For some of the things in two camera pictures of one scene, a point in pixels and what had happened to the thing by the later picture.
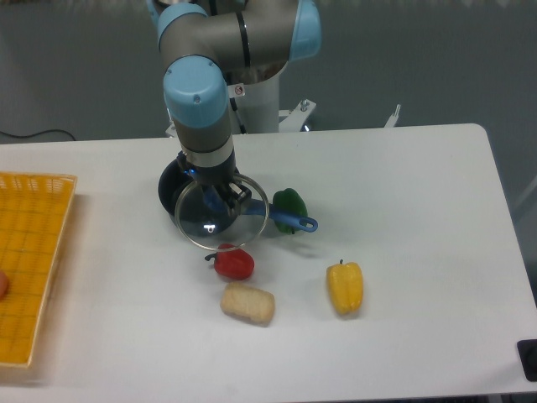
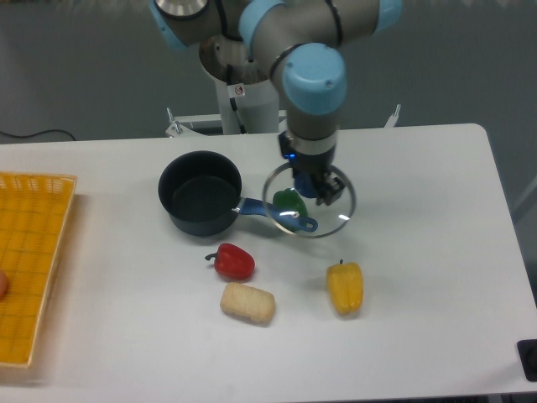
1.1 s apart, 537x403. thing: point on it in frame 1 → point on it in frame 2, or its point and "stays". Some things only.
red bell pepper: x=232 y=264 stays
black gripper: x=218 y=175 → x=311 y=175
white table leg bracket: x=393 y=118 stays
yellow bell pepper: x=345 y=282 stays
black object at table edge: x=527 y=352 stays
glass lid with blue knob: x=222 y=216 → x=303 y=217
